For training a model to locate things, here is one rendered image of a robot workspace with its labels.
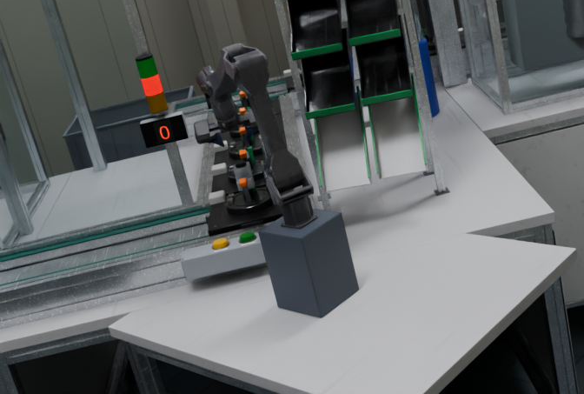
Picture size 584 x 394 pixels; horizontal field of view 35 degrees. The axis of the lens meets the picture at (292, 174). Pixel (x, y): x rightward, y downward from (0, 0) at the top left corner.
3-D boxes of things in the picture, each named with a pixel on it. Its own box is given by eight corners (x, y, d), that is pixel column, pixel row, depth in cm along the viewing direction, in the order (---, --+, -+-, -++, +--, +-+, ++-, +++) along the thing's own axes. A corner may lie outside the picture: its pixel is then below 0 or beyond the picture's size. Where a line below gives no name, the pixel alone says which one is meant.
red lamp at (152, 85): (162, 93, 250) (157, 76, 249) (144, 97, 250) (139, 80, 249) (163, 89, 255) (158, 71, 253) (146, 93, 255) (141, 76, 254)
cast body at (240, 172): (255, 188, 247) (248, 163, 245) (238, 191, 248) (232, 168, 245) (254, 177, 255) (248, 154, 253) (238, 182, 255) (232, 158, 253)
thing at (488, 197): (556, 222, 230) (554, 211, 229) (-20, 357, 234) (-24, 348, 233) (440, 90, 364) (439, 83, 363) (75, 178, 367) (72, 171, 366)
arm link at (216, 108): (235, 100, 228) (221, 76, 233) (215, 110, 227) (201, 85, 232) (241, 116, 234) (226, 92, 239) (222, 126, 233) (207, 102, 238)
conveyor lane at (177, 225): (306, 247, 244) (297, 213, 241) (1, 319, 246) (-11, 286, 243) (299, 209, 271) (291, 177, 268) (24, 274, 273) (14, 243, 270)
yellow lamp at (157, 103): (167, 110, 252) (162, 93, 250) (149, 114, 252) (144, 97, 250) (169, 105, 257) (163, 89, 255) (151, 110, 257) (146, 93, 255)
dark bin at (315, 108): (355, 110, 236) (349, 89, 231) (307, 120, 238) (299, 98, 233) (352, 43, 256) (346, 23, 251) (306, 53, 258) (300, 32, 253)
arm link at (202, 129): (261, 110, 234) (257, 90, 238) (190, 127, 235) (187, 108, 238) (266, 128, 241) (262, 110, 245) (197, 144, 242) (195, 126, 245)
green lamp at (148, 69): (157, 76, 249) (152, 58, 247) (139, 80, 249) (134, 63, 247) (158, 71, 253) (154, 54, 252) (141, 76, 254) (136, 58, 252)
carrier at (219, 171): (293, 184, 265) (282, 144, 261) (212, 203, 266) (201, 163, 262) (288, 159, 288) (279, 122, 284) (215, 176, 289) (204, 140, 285)
